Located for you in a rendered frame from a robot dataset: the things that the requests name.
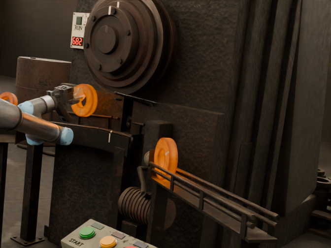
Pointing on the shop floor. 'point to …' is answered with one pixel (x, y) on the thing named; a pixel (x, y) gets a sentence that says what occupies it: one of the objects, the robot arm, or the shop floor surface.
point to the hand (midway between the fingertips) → (83, 96)
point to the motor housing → (140, 213)
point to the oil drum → (40, 81)
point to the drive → (303, 125)
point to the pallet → (322, 203)
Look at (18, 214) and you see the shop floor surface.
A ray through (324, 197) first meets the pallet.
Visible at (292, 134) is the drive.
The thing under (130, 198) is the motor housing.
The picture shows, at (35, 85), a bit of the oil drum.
